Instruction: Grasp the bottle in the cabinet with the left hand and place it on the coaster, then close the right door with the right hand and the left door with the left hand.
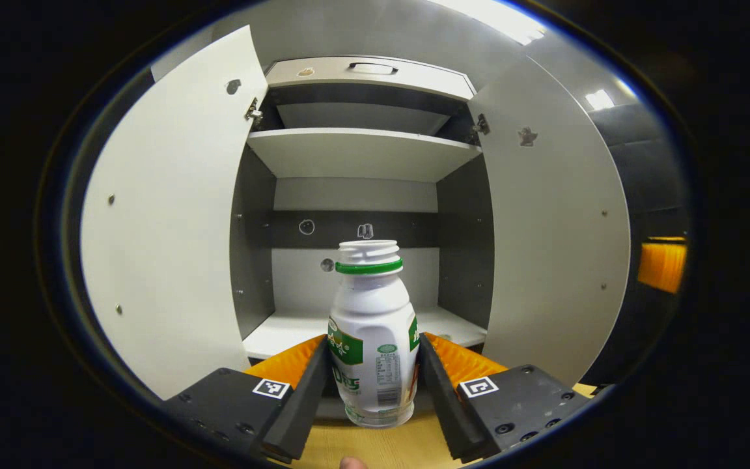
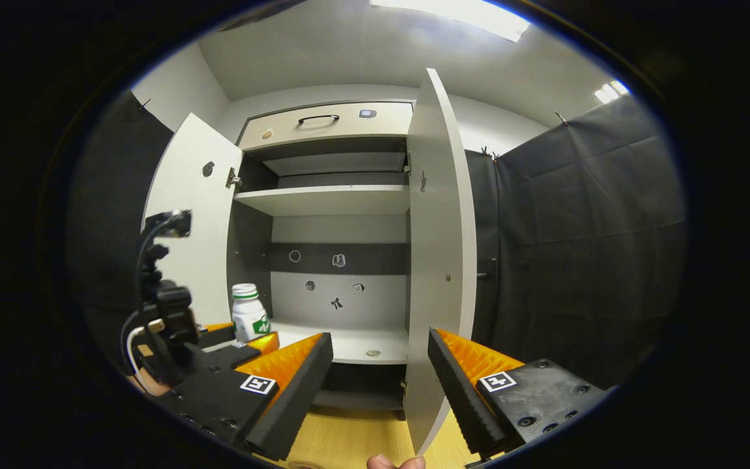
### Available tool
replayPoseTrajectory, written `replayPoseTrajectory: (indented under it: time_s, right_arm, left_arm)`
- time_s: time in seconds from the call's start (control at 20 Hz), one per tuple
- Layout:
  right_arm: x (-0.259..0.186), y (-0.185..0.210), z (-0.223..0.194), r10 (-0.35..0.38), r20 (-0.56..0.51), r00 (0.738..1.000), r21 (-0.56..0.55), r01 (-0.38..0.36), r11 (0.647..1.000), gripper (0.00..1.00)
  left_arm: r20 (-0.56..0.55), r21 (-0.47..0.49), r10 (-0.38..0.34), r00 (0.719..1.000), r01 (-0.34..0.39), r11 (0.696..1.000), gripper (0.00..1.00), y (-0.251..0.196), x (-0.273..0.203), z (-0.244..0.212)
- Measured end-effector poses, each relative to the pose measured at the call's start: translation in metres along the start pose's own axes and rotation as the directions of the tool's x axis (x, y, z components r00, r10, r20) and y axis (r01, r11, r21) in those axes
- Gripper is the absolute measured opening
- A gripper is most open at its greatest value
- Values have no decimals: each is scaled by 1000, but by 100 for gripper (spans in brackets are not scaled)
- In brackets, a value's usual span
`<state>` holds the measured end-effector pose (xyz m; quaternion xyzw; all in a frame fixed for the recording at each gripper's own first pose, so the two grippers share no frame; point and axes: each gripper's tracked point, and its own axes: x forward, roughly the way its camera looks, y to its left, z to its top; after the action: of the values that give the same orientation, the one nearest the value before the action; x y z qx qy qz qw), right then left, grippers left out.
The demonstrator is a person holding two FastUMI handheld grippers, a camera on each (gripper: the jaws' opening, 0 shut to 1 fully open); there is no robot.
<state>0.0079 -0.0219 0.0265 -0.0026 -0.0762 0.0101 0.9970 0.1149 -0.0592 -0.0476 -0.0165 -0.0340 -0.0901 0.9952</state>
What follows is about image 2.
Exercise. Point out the white cabinet shelf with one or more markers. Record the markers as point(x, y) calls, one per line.
point(329, 200)

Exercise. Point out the white cabinet door checkered sticker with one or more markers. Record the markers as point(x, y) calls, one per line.
point(189, 208)

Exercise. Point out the white cabinet door box sticker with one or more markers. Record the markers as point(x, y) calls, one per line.
point(440, 247)

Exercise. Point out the white plastic bottle green cap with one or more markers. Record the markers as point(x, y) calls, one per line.
point(249, 312)

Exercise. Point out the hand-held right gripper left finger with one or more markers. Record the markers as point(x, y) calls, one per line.
point(293, 397)

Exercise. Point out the beige cabinet drawer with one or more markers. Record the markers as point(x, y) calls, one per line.
point(349, 124)

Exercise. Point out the small ceiling light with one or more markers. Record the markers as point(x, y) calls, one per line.
point(611, 91)

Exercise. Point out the grey cabinet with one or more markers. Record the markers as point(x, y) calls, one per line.
point(339, 228)

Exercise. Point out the metal door hinge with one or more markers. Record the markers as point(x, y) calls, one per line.
point(233, 178)

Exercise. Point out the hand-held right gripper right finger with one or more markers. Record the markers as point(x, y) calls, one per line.
point(463, 397)

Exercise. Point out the black backdrop cloth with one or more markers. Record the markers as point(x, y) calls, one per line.
point(111, 215)
point(577, 247)

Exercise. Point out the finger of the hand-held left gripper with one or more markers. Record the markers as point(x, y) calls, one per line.
point(232, 358)
point(215, 337)

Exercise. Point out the long ceiling light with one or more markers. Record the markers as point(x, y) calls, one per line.
point(459, 16)

